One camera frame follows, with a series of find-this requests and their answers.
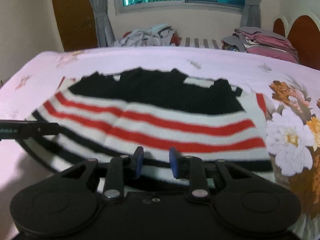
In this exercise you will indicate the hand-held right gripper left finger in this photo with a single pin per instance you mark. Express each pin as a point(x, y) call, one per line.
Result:
point(138, 162)

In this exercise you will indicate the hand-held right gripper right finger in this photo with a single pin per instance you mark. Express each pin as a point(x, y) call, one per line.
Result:
point(174, 163)

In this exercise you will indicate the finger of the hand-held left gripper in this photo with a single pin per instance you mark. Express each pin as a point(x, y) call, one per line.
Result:
point(42, 129)

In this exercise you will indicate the striped knit sweater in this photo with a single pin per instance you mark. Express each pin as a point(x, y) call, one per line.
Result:
point(175, 110)

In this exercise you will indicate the pile of crumpled clothes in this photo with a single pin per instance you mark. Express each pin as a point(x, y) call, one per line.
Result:
point(147, 36)

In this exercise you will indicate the stack of folded clothes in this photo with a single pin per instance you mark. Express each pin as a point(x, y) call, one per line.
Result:
point(265, 42)

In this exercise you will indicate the pink floral bed sheet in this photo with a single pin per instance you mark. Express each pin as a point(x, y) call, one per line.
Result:
point(150, 58)

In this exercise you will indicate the brown wooden door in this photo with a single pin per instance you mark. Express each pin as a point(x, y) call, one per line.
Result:
point(75, 15)

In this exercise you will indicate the grey striped cloth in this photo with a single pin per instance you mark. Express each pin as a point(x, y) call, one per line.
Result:
point(200, 43)

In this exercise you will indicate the grey curtain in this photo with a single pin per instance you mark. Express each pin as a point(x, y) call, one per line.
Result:
point(101, 12)
point(251, 2)

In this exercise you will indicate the teal cloth behind window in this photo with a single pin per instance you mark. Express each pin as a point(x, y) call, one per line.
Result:
point(230, 0)

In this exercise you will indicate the scalloped red headboard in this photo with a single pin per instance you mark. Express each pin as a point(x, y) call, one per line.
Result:
point(303, 35)

